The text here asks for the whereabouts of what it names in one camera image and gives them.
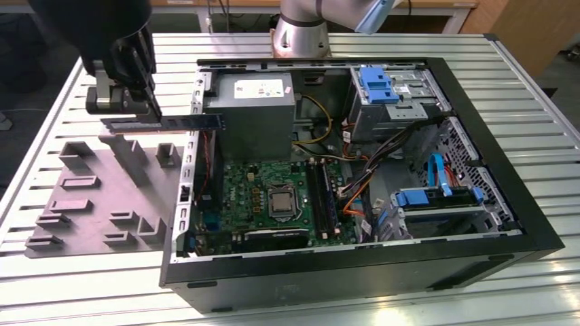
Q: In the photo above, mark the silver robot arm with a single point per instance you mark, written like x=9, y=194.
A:
x=299, y=37

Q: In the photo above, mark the CPU socket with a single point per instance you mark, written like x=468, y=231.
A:
x=283, y=216

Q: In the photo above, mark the grey stand foot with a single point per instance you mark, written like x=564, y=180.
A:
x=3, y=122

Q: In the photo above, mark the green motherboard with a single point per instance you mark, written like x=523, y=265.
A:
x=240, y=217

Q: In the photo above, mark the hard disk in blue carrier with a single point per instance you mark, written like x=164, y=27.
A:
x=412, y=198

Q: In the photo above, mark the black RAM slot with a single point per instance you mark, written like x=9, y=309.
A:
x=312, y=197

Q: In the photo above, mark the metal drive cage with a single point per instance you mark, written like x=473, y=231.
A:
x=399, y=115

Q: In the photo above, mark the grey power supply unit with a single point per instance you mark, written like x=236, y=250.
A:
x=253, y=136

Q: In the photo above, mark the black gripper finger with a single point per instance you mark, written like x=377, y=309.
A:
x=153, y=102

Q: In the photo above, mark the grey parts rack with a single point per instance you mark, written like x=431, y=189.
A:
x=113, y=207

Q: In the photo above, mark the blue board connector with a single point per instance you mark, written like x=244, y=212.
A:
x=211, y=220

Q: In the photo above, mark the wooden cabinet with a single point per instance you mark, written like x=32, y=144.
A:
x=535, y=34

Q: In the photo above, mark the black PC case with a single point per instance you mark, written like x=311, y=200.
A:
x=317, y=282

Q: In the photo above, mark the wood-topped white desk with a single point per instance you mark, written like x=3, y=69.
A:
x=435, y=9

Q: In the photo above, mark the silver CPU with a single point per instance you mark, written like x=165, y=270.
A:
x=281, y=202

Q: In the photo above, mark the black graphics card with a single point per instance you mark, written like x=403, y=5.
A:
x=272, y=239

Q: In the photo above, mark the blue drive latch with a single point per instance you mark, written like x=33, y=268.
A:
x=377, y=85

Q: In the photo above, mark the metal disk bay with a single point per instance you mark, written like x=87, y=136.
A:
x=453, y=211

